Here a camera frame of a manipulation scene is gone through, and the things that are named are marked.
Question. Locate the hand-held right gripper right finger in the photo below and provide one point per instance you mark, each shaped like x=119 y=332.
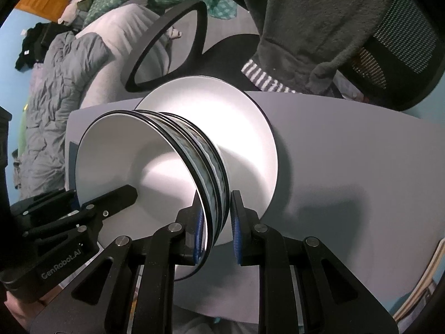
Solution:
x=236 y=233

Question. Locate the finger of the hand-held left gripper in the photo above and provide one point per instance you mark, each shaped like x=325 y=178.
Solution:
x=41 y=208
x=118 y=196

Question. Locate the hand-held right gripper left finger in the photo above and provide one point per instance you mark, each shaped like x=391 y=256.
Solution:
x=200 y=236

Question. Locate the grey bowl white inside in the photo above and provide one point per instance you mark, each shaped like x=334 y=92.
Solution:
x=205 y=188
x=219 y=184
x=139 y=167

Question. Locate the white plate black rim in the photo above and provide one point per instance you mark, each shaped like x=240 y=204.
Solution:
x=243 y=139

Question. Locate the person's left hand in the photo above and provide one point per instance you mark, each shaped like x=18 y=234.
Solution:
x=15 y=311

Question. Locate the grey quilt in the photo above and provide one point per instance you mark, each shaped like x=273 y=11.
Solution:
x=55 y=111

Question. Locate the white pillow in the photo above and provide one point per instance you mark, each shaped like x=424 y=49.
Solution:
x=114 y=41

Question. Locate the black garment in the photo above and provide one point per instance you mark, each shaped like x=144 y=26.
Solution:
x=34 y=45

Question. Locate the black office chair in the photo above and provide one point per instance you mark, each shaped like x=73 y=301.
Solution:
x=226 y=59

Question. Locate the white cloth bundle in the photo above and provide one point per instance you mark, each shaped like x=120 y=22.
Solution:
x=74 y=7

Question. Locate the dark grey fleece garment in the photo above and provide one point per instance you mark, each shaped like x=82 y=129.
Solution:
x=306 y=24

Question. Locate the beige curved frame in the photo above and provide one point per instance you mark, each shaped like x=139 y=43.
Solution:
x=420 y=285

